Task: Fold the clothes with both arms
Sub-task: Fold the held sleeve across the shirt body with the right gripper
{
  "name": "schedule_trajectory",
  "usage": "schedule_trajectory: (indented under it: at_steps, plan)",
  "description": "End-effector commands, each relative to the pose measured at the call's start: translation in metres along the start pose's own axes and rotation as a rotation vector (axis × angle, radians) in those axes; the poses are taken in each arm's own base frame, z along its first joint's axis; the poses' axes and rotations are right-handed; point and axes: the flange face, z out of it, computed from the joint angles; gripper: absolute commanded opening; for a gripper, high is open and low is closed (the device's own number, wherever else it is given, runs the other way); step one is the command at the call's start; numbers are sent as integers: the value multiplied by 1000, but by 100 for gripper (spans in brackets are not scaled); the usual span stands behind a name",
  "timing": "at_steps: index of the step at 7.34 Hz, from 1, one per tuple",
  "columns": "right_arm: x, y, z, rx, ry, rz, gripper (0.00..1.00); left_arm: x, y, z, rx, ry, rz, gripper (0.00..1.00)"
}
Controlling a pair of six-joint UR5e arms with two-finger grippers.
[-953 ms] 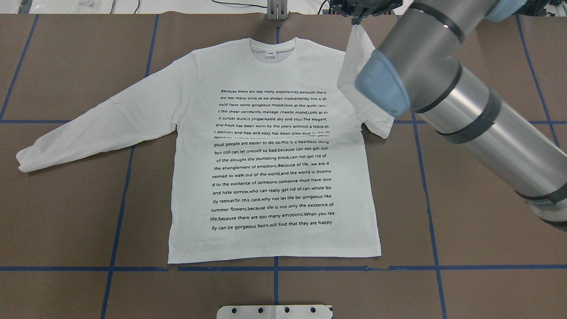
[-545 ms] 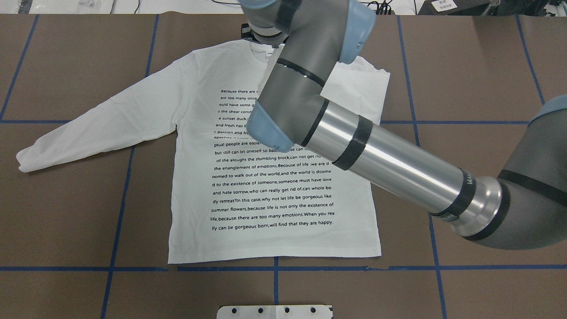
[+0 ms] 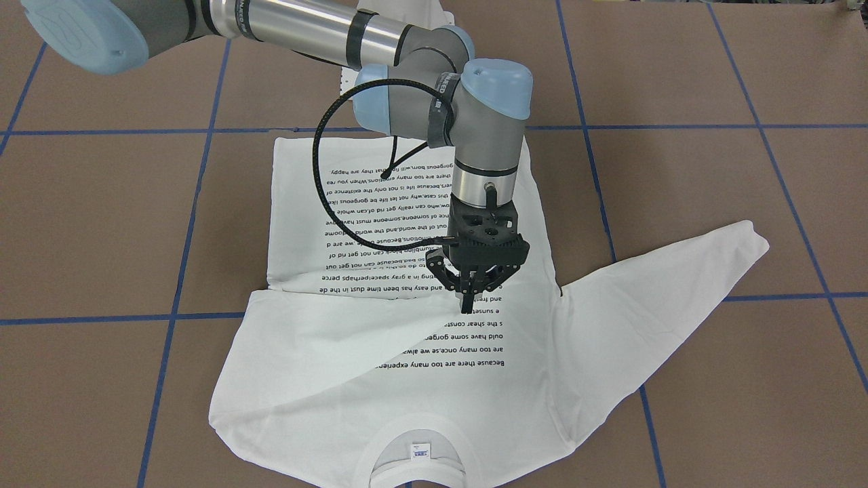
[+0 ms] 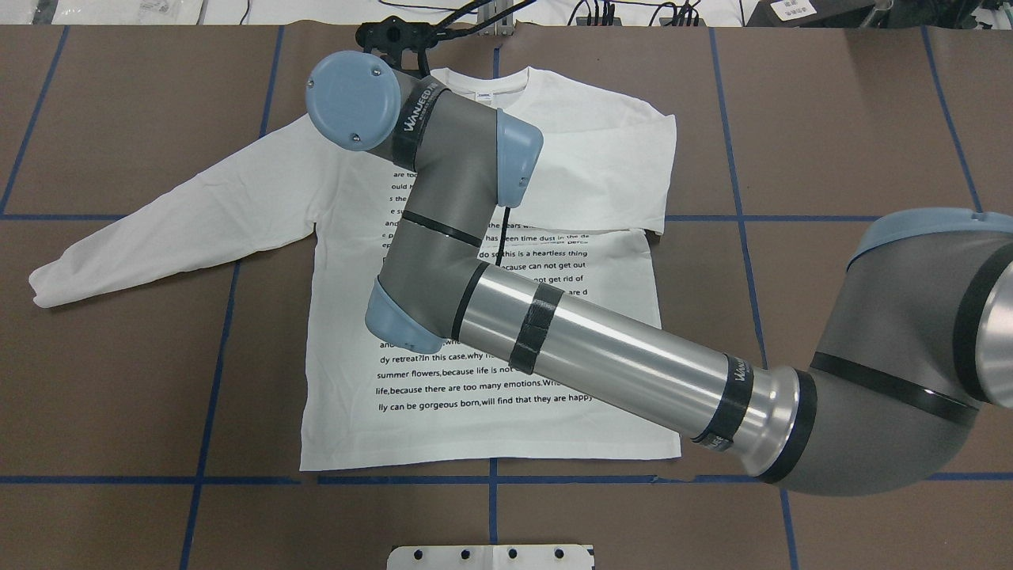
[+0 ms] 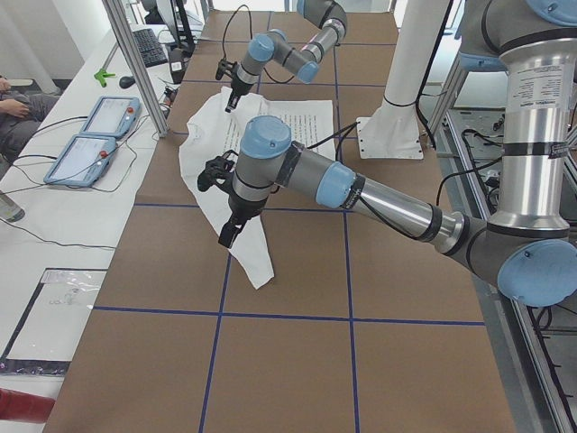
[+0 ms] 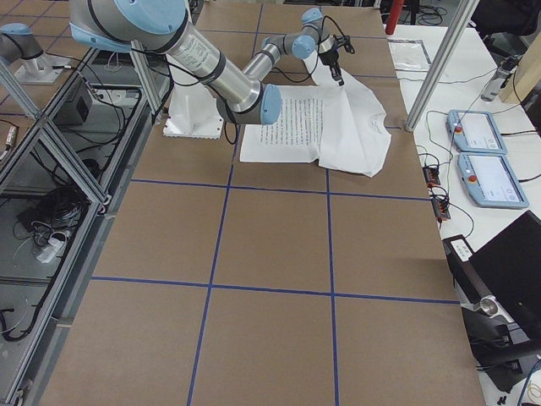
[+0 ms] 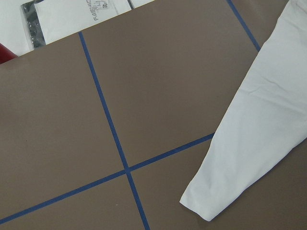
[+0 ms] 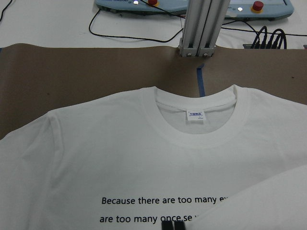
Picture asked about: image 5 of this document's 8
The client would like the white long-sleeve printed shirt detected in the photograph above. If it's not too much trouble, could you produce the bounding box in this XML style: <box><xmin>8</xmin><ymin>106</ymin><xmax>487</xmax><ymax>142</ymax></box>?
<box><xmin>179</xmin><ymin>86</ymin><xmax>342</xmax><ymax>290</ymax></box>

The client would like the black computer keyboard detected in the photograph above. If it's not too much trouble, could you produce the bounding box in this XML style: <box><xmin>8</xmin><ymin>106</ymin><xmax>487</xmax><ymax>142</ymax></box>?
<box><xmin>133</xmin><ymin>28</ymin><xmax>168</xmax><ymax>68</ymax></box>

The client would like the black computer mouse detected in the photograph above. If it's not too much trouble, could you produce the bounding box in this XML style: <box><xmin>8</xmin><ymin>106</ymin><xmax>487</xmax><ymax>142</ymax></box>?
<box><xmin>118</xmin><ymin>76</ymin><xmax>135</xmax><ymax>89</ymax></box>

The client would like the upper blue teach pendant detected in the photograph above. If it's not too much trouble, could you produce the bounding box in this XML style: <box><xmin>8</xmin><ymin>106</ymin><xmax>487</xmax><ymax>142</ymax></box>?
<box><xmin>80</xmin><ymin>96</ymin><xmax>141</xmax><ymax>139</ymax></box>

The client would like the blue teach pendant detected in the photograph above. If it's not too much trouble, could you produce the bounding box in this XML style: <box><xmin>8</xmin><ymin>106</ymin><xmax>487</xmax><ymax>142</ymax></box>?
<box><xmin>43</xmin><ymin>134</ymin><xmax>117</xmax><ymax>188</ymax></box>
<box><xmin>80</xmin><ymin>96</ymin><xmax>141</xmax><ymax>139</ymax></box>

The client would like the green plastic tool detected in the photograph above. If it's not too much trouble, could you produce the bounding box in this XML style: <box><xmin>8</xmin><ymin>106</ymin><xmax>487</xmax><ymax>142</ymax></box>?
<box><xmin>94</xmin><ymin>69</ymin><xmax>115</xmax><ymax>88</ymax></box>

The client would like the lower blue teach pendant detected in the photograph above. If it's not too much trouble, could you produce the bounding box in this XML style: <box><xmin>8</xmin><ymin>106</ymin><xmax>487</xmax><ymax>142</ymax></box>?
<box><xmin>43</xmin><ymin>134</ymin><xmax>117</xmax><ymax>188</ymax></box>

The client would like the clear plastic sheet sleeve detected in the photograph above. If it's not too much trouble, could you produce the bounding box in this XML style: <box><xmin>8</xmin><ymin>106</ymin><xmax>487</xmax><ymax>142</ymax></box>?
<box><xmin>1</xmin><ymin>268</ymin><xmax>106</xmax><ymax>377</ymax></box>

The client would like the seated person green shirt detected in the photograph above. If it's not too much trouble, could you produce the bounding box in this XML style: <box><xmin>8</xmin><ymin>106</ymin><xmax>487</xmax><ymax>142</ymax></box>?
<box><xmin>1</xmin><ymin>76</ymin><xmax>60</xmax><ymax>162</ymax></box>

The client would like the red cylinder object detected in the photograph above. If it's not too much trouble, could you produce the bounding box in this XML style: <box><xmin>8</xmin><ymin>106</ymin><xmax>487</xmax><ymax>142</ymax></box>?
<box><xmin>0</xmin><ymin>388</ymin><xmax>56</xmax><ymax>424</ymax></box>

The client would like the aluminium frame post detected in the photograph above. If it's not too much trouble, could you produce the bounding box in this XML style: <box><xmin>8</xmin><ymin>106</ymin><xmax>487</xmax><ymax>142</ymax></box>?
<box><xmin>102</xmin><ymin>0</ymin><xmax>169</xmax><ymax>138</ymax></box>

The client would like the white camera mast pedestal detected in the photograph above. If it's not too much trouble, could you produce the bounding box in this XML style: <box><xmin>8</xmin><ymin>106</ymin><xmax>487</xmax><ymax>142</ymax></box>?
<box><xmin>357</xmin><ymin>0</ymin><xmax>453</xmax><ymax>160</ymax></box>

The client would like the aluminium side frame rail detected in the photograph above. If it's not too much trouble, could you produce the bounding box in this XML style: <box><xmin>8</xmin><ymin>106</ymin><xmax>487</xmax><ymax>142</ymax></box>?
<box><xmin>432</xmin><ymin>58</ymin><xmax>577</xmax><ymax>433</ymax></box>

